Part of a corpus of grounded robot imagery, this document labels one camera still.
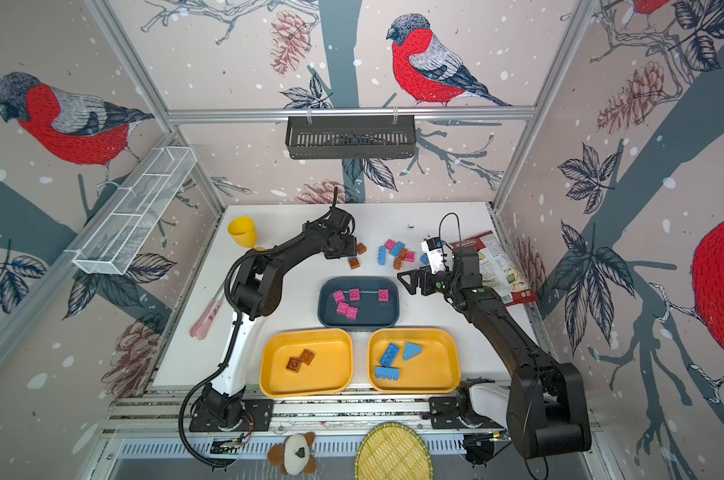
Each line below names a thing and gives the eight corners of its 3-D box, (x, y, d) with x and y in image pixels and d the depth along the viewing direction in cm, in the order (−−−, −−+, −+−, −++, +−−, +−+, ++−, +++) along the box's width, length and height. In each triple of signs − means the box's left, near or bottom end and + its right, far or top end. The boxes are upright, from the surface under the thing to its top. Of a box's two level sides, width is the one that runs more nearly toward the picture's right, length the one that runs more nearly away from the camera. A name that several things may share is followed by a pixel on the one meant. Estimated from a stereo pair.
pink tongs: (192, 338, 89) (186, 333, 86) (213, 303, 97) (208, 297, 94) (202, 340, 89) (197, 336, 86) (223, 305, 96) (218, 300, 93)
